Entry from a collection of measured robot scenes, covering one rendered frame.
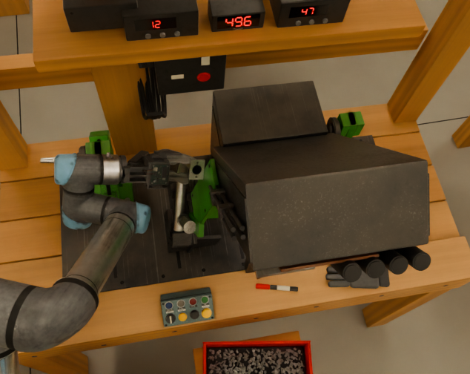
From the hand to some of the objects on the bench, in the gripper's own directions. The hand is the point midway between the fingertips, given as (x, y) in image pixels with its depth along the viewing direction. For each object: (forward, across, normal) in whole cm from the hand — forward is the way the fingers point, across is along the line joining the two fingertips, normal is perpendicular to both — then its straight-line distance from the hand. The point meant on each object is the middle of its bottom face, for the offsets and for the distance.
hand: (193, 167), depth 135 cm
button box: (+4, -46, +2) cm, 46 cm away
